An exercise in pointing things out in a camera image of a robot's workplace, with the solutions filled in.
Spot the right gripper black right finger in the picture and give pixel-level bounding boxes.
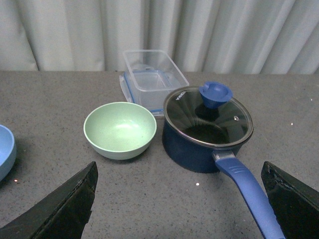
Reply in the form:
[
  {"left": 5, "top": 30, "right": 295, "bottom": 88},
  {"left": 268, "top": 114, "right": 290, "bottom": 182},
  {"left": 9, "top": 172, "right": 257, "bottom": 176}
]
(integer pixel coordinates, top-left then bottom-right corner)
[{"left": 261, "top": 161, "right": 319, "bottom": 239}]

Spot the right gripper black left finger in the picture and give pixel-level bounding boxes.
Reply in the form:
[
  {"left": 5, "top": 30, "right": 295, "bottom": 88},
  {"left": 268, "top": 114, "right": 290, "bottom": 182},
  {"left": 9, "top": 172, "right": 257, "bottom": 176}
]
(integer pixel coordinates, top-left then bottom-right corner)
[{"left": 0, "top": 161, "right": 98, "bottom": 239}]

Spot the blue bowl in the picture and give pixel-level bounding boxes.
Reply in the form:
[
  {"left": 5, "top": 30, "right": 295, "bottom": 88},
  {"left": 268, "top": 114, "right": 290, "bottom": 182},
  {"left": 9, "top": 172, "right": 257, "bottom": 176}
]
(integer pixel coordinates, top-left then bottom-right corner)
[{"left": 0, "top": 125, "right": 17, "bottom": 181}]

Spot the green bowl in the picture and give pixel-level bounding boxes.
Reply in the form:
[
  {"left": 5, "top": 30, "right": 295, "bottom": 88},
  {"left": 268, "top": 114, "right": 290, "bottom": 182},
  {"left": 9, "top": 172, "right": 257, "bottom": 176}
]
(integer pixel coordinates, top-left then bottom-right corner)
[{"left": 83, "top": 102, "right": 157, "bottom": 160}]

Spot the dark blue saucepan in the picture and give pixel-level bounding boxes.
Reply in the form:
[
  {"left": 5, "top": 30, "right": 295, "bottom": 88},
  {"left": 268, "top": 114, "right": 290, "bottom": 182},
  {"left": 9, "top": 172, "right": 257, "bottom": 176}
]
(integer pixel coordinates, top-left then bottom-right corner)
[{"left": 162, "top": 119, "right": 285, "bottom": 239}]

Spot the glass lid blue knob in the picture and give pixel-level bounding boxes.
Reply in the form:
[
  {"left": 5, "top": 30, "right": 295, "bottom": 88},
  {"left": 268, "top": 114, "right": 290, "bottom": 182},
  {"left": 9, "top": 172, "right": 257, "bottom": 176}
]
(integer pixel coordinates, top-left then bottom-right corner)
[{"left": 163, "top": 81, "right": 253, "bottom": 147}]

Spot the blue-trimmed container lid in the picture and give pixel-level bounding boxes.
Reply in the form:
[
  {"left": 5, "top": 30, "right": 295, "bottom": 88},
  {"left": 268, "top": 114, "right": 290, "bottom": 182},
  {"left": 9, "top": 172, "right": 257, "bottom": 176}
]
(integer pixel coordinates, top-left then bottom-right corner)
[{"left": 120, "top": 70, "right": 175, "bottom": 115}]

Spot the clear plastic container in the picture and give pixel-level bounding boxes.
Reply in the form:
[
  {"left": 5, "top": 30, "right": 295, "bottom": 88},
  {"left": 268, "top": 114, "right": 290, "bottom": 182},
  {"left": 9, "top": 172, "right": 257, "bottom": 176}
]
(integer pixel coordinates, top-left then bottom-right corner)
[{"left": 119, "top": 50, "right": 189, "bottom": 115}]

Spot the white curtain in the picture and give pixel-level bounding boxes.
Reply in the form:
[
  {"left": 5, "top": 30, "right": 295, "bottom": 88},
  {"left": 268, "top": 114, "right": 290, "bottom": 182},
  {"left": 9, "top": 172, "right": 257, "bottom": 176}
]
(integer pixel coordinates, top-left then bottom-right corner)
[{"left": 0, "top": 0, "right": 319, "bottom": 74}]

